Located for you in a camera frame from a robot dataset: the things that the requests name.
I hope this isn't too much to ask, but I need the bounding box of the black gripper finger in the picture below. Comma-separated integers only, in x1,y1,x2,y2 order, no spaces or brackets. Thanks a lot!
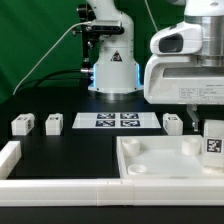
186,104,199,132

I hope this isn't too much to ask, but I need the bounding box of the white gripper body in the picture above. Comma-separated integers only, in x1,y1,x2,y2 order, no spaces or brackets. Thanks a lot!
144,55,224,105

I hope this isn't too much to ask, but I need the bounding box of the white square tabletop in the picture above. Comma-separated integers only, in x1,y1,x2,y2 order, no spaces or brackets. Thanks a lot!
116,135,224,179

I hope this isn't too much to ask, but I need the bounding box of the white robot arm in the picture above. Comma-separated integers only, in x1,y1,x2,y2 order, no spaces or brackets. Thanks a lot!
80,0,224,127

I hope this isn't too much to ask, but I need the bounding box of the white fiducial marker sheet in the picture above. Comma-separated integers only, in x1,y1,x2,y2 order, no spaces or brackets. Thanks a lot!
72,112,160,129

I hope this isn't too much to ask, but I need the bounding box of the white obstacle fence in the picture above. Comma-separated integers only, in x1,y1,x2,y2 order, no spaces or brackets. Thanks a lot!
0,141,224,207

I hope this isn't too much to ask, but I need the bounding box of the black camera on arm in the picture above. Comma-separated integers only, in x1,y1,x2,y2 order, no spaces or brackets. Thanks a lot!
86,19,124,35

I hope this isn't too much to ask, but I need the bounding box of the white camera cable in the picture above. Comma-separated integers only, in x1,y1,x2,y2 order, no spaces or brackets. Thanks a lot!
12,21,93,96

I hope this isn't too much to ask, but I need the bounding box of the black cable bundle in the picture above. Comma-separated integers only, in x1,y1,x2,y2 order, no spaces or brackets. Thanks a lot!
13,68,93,96

